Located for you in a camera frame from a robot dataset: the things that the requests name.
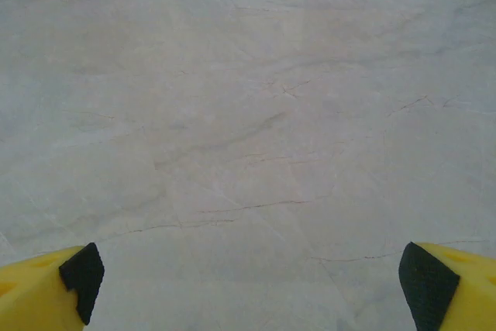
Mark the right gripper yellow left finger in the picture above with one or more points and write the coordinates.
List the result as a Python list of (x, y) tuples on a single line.
[(35, 292)]

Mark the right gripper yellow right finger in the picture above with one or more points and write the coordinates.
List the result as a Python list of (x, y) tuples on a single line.
[(465, 292)]

